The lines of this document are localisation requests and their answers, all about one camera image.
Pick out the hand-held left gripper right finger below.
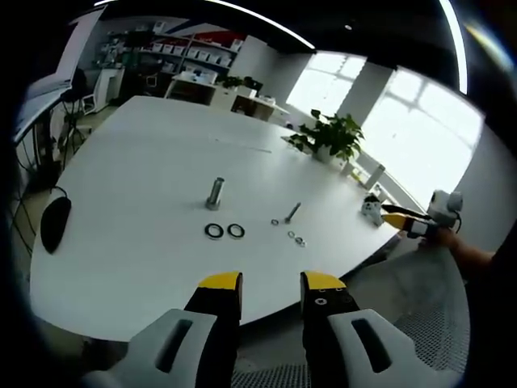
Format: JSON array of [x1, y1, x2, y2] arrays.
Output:
[[299, 270, 460, 388]]

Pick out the white projection screen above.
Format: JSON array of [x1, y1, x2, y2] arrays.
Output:
[[15, 6, 108, 143]]

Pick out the white cabinet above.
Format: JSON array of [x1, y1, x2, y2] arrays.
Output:
[[164, 71, 259, 111]]

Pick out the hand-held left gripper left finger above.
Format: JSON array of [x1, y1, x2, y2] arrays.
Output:
[[80, 270, 244, 388]]

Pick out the low wooden shelf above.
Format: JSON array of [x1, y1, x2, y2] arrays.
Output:
[[231, 94, 290, 123]]

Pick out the large metal threaded stud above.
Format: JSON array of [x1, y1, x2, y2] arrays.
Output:
[[204, 176, 225, 211]]

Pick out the ceiling light strip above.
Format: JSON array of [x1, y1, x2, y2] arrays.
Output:
[[93, 0, 317, 50], [437, 0, 469, 96]]

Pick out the shelf with white bins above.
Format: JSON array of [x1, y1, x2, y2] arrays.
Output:
[[139, 28, 248, 77]]

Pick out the white floor appliance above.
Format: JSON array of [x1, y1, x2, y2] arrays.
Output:
[[82, 66, 126, 115]]

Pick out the person's right hand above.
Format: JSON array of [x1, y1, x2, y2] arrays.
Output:
[[419, 227, 461, 252]]

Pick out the potted green plant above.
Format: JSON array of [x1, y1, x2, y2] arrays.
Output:
[[288, 108, 365, 165]]

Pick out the grey mesh chair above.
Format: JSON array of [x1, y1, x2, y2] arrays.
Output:
[[232, 241, 472, 388]]

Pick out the black computer mouse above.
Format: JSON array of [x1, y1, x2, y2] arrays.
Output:
[[40, 196, 73, 255]]

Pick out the small metal bolt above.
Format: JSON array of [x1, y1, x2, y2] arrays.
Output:
[[284, 201, 302, 225]]

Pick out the small white device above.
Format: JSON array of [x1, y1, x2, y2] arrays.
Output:
[[362, 193, 385, 226]]

